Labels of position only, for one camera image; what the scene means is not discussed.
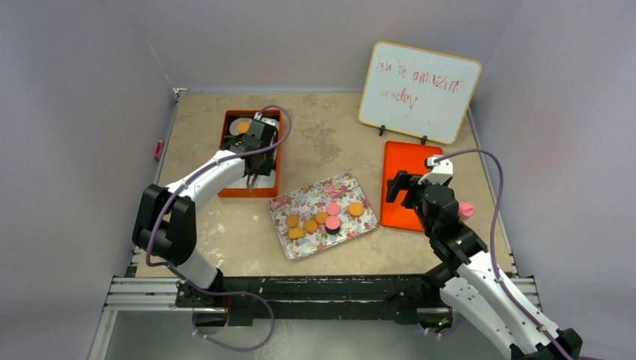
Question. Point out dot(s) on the pink eraser cap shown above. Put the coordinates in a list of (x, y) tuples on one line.
[(466, 210)]

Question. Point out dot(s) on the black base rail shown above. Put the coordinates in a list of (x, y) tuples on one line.
[(404, 299)]

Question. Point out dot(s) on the round orange cookie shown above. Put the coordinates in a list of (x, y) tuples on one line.
[(292, 220), (243, 127)]

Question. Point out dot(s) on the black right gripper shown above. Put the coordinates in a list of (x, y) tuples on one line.
[(403, 181)]

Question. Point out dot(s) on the metal serving tongs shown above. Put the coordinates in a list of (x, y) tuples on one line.
[(251, 181)]

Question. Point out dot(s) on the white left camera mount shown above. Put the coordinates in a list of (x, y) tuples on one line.
[(265, 119)]

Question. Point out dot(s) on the orange cookie box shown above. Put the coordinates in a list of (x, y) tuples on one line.
[(259, 192)]

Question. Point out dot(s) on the white paper cup back left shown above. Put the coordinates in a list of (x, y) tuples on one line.
[(233, 123)]

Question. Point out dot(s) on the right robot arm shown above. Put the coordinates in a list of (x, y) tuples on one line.
[(472, 284)]

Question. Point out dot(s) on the orange box lid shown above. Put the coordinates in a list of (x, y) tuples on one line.
[(409, 157)]

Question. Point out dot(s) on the red wall clip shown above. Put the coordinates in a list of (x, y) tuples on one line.
[(158, 150)]

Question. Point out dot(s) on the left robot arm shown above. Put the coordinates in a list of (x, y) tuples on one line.
[(166, 222)]

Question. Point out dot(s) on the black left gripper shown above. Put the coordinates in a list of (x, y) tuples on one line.
[(263, 170)]

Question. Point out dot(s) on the white dry-erase board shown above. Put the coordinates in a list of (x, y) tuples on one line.
[(418, 92)]

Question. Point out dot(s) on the pink round cookie middle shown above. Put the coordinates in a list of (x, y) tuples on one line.
[(333, 209)]

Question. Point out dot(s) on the black round cookie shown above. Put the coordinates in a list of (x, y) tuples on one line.
[(333, 231)]

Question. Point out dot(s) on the round orange cookie top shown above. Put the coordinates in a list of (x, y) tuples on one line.
[(243, 127)]

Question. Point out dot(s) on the floral serving tray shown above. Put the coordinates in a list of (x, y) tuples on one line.
[(307, 201)]

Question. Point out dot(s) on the square orange biscuit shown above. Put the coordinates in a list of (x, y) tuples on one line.
[(296, 233)]

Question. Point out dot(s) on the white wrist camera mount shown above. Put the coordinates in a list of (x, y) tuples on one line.
[(440, 171)]

